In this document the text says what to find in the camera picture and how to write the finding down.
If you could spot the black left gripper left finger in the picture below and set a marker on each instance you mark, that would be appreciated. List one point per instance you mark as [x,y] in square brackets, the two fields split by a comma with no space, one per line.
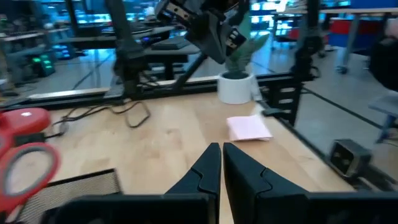
[199,186]

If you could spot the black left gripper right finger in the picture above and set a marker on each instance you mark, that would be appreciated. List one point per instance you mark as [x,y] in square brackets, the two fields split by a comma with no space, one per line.
[248,193]

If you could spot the pink sticky note pad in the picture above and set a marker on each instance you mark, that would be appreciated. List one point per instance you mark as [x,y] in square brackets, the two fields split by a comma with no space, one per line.
[248,127]

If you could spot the black mesh desk organizer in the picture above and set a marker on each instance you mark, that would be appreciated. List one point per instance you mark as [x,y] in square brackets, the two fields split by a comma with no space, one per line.
[93,183]

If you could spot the black workbench with keyboard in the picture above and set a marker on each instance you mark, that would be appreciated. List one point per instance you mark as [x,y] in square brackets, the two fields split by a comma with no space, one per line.
[174,46]

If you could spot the white plant pot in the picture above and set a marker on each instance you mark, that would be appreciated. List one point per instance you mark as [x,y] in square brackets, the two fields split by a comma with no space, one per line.
[234,90]

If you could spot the black table clamp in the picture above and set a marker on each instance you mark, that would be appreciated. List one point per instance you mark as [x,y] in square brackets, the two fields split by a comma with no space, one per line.
[272,112]

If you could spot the black labelled drawer unit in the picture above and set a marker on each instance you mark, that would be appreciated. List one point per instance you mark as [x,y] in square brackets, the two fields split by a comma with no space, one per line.
[284,102]

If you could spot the grey work table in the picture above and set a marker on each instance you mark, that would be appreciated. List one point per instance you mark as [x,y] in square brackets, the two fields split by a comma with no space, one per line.
[353,40]

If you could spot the grey-blue stool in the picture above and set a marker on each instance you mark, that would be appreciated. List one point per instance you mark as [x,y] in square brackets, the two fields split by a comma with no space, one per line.
[385,105]

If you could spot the computer tower with green lights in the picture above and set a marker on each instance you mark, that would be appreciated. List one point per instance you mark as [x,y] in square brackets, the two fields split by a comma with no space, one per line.
[43,65]

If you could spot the person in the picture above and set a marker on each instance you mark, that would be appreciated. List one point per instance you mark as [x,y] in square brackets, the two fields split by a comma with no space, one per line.
[384,62]

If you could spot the black aluminium rig frame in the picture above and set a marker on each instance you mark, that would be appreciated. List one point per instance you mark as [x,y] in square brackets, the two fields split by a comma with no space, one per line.
[312,18]

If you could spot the grey table-level camera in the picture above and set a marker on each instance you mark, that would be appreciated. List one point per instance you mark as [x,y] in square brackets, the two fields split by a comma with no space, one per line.
[351,158]

